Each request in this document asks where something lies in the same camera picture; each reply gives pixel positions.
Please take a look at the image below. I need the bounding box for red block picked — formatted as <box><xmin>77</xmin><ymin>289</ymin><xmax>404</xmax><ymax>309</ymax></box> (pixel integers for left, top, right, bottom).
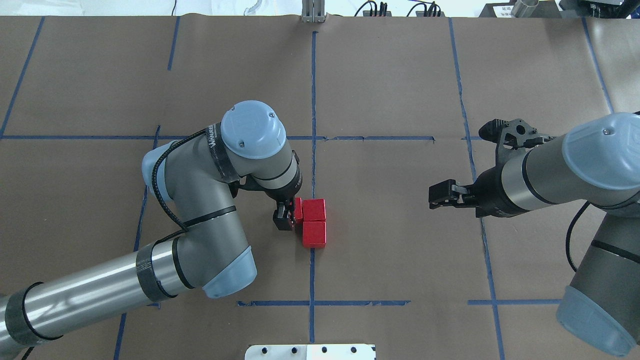
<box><xmin>302</xmin><ymin>221</ymin><xmax>327</xmax><ymax>249</ymax></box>

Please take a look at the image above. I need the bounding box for red block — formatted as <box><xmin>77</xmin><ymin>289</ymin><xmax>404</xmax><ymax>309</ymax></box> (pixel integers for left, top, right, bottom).
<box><xmin>294</xmin><ymin>197</ymin><xmax>304</xmax><ymax>224</ymax></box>
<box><xmin>301</xmin><ymin>198</ymin><xmax>327</xmax><ymax>222</ymax></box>

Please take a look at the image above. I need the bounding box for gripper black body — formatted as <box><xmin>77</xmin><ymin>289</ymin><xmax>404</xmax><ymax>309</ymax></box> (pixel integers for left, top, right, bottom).
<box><xmin>468</xmin><ymin>167</ymin><xmax>524</xmax><ymax>218</ymax></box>
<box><xmin>260</xmin><ymin>150</ymin><xmax>303</xmax><ymax>203</ymax></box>

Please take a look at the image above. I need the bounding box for white central pedestal column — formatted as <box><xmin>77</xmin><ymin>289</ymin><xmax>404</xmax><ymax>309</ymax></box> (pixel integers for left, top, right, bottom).
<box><xmin>244</xmin><ymin>343</ymin><xmax>377</xmax><ymax>360</ymax></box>

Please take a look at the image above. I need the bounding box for aluminium frame post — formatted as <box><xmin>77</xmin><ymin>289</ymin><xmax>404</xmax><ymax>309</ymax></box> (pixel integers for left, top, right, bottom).
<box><xmin>301</xmin><ymin>0</ymin><xmax>326</xmax><ymax>24</ymax></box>

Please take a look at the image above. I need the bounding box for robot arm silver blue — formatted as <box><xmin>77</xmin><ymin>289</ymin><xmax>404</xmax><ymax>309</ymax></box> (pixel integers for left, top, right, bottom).
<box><xmin>428</xmin><ymin>112</ymin><xmax>640</xmax><ymax>358</ymax></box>
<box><xmin>1</xmin><ymin>99</ymin><xmax>303</xmax><ymax>360</ymax></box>

